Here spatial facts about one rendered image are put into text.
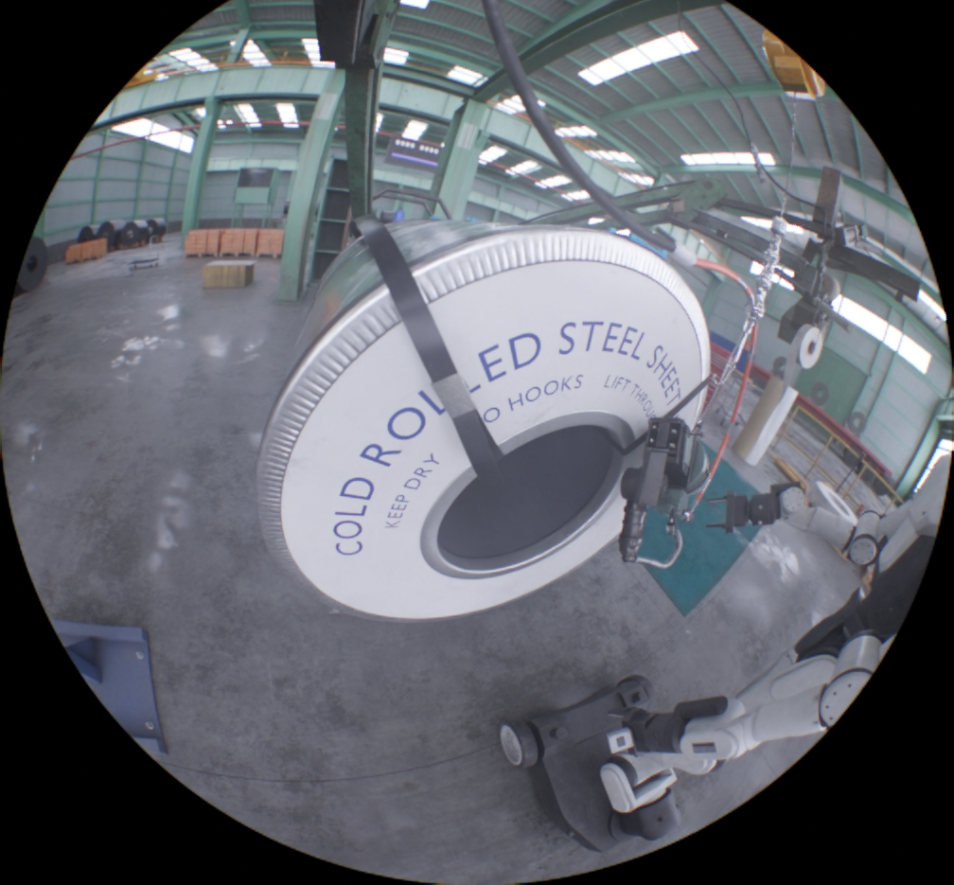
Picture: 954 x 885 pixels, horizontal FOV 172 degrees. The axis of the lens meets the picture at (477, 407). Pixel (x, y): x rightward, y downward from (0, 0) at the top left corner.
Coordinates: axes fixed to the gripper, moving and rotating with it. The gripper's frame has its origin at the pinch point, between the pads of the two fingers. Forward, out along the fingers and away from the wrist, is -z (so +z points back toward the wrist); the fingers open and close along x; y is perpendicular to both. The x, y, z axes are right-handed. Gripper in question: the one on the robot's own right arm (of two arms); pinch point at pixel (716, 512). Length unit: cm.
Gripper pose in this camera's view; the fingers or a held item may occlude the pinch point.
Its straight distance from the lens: 101.0
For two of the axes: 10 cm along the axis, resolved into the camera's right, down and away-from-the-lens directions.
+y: -7.2, -4.2, -5.5
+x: 2.2, -8.9, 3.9
